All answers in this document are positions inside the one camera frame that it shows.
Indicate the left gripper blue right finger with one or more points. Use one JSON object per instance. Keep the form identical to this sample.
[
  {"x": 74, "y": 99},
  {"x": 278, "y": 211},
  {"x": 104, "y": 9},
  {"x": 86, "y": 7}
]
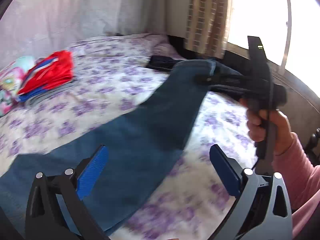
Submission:
[{"x": 228, "y": 170}]

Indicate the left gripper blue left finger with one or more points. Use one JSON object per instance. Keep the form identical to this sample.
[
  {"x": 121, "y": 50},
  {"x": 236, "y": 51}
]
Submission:
[{"x": 90, "y": 171}]

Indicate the blue denim jeans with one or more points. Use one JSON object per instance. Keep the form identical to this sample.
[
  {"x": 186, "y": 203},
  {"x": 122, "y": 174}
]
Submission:
[{"x": 38, "y": 192}]

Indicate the right pink sleeve forearm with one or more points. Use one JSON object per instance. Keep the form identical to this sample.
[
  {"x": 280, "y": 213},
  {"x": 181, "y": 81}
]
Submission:
[{"x": 302, "y": 183}]

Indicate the right hand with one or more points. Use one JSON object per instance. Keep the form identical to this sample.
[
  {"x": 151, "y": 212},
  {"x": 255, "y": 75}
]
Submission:
[{"x": 284, "y": 136}]

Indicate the purple floral bed sheet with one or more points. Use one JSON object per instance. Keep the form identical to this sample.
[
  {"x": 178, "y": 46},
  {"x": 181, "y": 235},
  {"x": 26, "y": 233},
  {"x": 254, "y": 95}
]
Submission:
[{"x": 112, "y": 80}]

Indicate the beige checkered curtain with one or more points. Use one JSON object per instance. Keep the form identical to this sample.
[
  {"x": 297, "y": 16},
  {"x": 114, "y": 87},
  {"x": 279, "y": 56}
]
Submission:
[{"x": 208, "y": 27}]

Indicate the dark folded garment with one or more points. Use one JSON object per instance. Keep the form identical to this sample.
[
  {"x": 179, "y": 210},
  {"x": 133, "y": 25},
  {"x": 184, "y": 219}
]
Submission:
[{"x": 162, "y": 63}]

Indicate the red blue folded garment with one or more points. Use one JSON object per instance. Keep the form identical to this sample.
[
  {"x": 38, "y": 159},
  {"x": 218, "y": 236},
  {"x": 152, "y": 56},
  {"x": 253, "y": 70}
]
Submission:
[{"x": 52, "y": 72}]

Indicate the floral turquoise folded blanket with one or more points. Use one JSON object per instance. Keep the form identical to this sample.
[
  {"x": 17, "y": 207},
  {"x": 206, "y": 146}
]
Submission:
[{"x": 11, "y": 80}]

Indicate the white covered headboard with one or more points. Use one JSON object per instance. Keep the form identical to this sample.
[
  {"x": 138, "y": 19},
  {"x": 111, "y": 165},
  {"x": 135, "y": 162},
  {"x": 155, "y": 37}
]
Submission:
[{"x": 39, "y": 27}]

